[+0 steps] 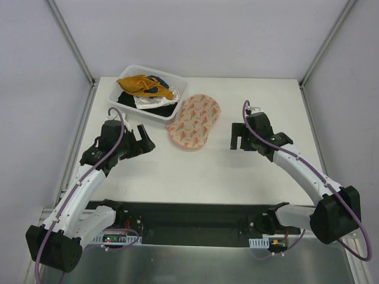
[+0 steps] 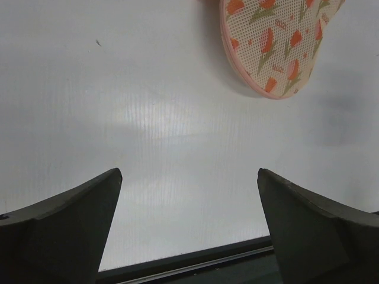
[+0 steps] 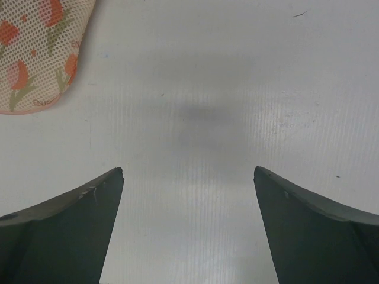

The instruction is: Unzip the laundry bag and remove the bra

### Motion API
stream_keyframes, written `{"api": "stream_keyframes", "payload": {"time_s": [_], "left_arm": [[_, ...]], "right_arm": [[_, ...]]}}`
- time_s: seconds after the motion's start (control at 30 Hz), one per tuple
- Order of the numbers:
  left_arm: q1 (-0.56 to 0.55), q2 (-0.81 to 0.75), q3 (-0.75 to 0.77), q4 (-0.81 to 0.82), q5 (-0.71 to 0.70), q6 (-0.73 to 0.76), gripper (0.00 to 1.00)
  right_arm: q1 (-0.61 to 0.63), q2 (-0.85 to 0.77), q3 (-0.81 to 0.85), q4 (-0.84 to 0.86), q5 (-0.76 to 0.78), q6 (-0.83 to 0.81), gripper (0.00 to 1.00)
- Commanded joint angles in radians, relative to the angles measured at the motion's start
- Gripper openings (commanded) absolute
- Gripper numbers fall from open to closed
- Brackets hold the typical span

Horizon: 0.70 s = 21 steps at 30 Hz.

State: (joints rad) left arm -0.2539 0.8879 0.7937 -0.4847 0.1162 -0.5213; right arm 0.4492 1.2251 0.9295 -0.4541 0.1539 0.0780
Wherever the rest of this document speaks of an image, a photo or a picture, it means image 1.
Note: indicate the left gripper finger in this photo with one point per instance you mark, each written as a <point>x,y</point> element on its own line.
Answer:
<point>143,134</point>
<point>146,145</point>

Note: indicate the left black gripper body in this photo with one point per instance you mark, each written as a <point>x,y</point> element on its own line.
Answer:
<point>138,145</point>

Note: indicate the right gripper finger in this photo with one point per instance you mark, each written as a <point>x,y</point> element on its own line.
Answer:
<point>234,141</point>
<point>237,129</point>

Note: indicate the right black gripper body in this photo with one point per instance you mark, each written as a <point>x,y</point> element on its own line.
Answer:
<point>242,138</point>

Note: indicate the floral mesh laundry bag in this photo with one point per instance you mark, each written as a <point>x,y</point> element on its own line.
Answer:
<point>192,125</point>

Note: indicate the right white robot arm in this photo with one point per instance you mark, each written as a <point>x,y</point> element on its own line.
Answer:
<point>336,211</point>

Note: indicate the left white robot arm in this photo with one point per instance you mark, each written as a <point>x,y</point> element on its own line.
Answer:
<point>61,239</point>

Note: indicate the white satin garment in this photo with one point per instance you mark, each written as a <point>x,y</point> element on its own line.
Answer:
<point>150,102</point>

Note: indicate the black garment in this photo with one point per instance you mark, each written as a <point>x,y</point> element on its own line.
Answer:
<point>163,111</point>

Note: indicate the dark blue garment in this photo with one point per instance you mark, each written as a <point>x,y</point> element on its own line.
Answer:
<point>158,88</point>

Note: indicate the mustard yellow garment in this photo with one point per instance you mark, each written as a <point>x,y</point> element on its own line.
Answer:
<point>134,85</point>

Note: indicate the white plastic basket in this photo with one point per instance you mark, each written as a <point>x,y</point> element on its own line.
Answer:
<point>179,83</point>

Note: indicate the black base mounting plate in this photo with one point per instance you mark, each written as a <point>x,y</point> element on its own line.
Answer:
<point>204,225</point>

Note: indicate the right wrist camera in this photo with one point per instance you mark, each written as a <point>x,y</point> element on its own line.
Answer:
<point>250,110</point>

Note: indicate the left white cable duct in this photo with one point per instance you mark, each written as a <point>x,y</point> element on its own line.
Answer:
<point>116,240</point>

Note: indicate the white cable duct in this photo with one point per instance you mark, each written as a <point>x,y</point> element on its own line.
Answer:
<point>116,240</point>
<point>259,243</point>

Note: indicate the right white cable duct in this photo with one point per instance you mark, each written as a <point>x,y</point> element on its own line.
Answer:
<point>259,243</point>

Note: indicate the left aluminium frame post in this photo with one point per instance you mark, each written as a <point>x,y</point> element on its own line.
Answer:
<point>70,41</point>

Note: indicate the aluminium frame post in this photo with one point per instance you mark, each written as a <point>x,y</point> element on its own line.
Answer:
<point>70,41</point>
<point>337,25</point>

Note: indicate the right aluminium frame post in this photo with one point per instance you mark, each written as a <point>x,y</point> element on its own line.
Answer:
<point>337,25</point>

